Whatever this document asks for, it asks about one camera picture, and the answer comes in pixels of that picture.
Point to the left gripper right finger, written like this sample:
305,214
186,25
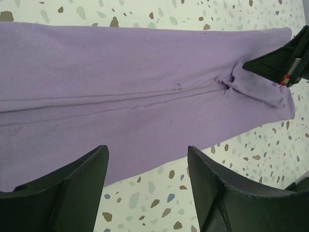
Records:
226,201

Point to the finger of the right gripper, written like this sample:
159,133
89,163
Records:
287,65

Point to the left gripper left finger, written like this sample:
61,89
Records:
65,200

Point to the purple t-shirt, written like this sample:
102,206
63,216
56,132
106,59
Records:
147,94

